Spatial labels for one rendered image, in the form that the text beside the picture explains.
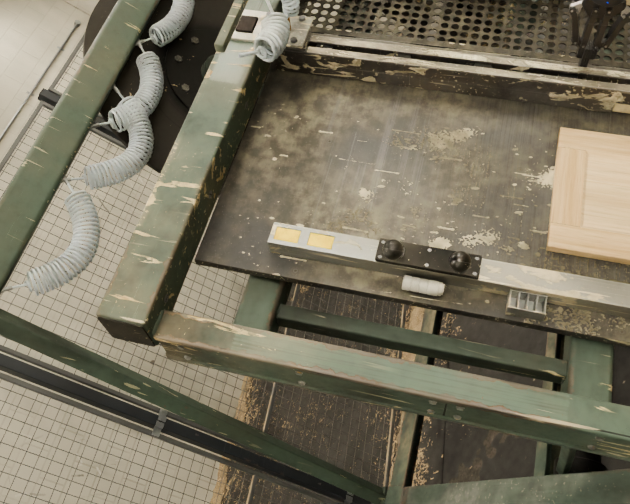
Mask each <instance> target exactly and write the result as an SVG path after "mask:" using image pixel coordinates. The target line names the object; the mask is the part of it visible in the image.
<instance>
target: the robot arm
mask: <svg viewBox="0 0 630 504"><path fill-rule="evenodd" d="M582 7H583V8H584V10H585V12H586V13H587V15H588V19H587V22H586V25H585V28H584V31H583V34H582V36H579V12H581V8H582ZM569 12H570V14H571V16H572V44H573V45H579V48H578V51H577V58H580V60H579V63H578V66H580V67H587V65H588V62H589V59H592V60H594V59H595V57H596V54H597V52H598V51H599V48H602V47H603V48H604V49H606V48H608V47H609V46H610V44H611V43H612V42H613V40H614V39H615V38H616V36H617V35H618V33H619V32H620V31H621V29H622V28H623V27H624V25H625V24H626V23H627V22H628V21H630V7H629V6H627V5H626V0H581V1H578V2H575V1H571V2H570V5H569ZM620 12H621V14H620V16H619V17H618V18H617V20H616V21H615V23H614V24H613V25H612V27H611V28H610V30H609V31H608V32H607V34H606V35H605V37H604V38H603V35H604V33H605V30H606V27H607V25H608V23H609V20H610V19H611V18H613V17H614V16H616V15H617V14H618V13H620ZM596 19H600V23H599V26H598V29H597V32H596V35H595V38H594V42H593V40H589V37H590V34H591V31H592V29H593V26H594V24H595V21H596ZM602 38H603V39H602Z"/></svg>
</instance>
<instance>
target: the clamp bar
mask: <svg viewBox="0 0 630 504"><path fill-rule="evenodd" d="M281 2H282V9H283V13H284V14H285V15H286V17H287V20H288V21H289V23H290V33H289V39H288V44H287V45H286V48H285V49H284V51H283V52H282V54H281V55H280V56H279V57H278V58H277V59H276V64H277V70H281V71H289V72H297V73H305V74H312V75H320V76H328V77H336V78H343V79H351V80H359V81H367V82H375V83H382V84H390V85H398V86H406V87H413V88H421V89H429V90H437V91H444V92H452V93H460V94H468V95H475V96H483V97H491V98H499V99H506V100H514V101H522V102H530V103H537V104H545V105H553V106H561V107H568V108H576V109H584V110H592V111H599V112H607V113H611V111H612V108H613V106H614V103H618V104H626V105H630V72H623V71H614V70H605V69H597V68H588V67H580V66H571V65H563V64H554V63H546V62H537V61H529V60H520V59H512V58H503V57H495V56H486V55H478V54H469V53H461V52H452V51H444V50H435V49H426V48H418V47H409V46H401V45H392V44H384V43H375V42H367V41H358V40H350V39H341V38H333V37H324V36H316V35H313V36H311V31H310V27H311V25H312V22H313V17H307V16H304V15H301V16H298V13H299V9H300V6H299V3H300V1H299V0H281ZM295 4H296V5H295ZM288 6H291V7H288ZM287 9H288V10H287ZM293 9H295V10H293ZM295 12H296V13H295ZM270 13H271V12H262V11H255V10H246V9H244V11H243V13H242V15H245V16H254V17H258V22H257V24H256V26H255V29H254V31H253V33H245V32H237V31H236V30H235V31H234V33H233V35H232V37H231V40H235V41H243V42H253V43H254V41H255V38H256V36H257V35H258V34H259V33H260V32H261V21H262V20H263V18H264V17H265V16H266V15H268V14H270ZM289 13H292V14H289ZM242 15H241V16H242Z"/></svg>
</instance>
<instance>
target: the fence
mask: <svg viewBox="0 0 630 504"><path fill-rule="evenodd" d="M277 227H281V228H286V229H292V230H298V231H301V233H300V236H299V240H298V243H292V242H287V241H281V240H276V239H274V236H275V233H276V230H277ZM310 233H315V234H320V235H326V236H332V237H334V242H333V245H332V249H326V248H320V247H315V246H309V245H307V243H308V240H309V236H310ZM378 244H379V240H374V239H368V238H363V237H357V236H351V235H346V234H340V233H334V232H328V231H323V230H317V229H311V228H306V227H300V226H294V225H288V224H283V223H277V222H274V224H273V227H272V230H271V233H270V236H269V239H268V246H269V250H270V252H273V253H278V254H283V255H289V256H294V257H300V258H305V259H311V260H316V261H322V262H327V263H332V264H338V265H343V266H349V267H354V268H360V269H365V270H370V271H376V272H381V273H387V274H392V275H398V276H403V277H404V275H409V276H412V277H413V276H414V277H419V278H425V279H428V280H436V281H439V282H443V284H446V285H452V286H457V287H463V288H468V289H474V290H479V291H484V292H490V293H495V294H501V295H506V296H508V293H509V291H510V289H511V290H517V291H522V292H528V293H533V294H539V295H544V296H548V298H547V303H550V304H555V305H560V306H566V307H571V308H577V309H582V310H588V311H593V312H598V313H604V314H609V315H615V316H620V317H626V318H630V284H626V283H620V282H614V281H609V280H603V279H597V278H591V277H586V276H580V275H574V274H569V273H563V272H557V271H551V270H546V269H540V268H534V267H529V266H523V265H517V264H511V263H506V262H500V261H494V260H489V259H483V258H482V261H481V268H480V274H479V279H477V280H476V279H470V278H465V277H459V276H454V275H448V274H443V273H437V272H432V271H426V270H421V269H415V268H410V267H404V266H399V265H393V264H388V263H382V262H377V261H375V256H376V252H377V248H378Z"/></svg>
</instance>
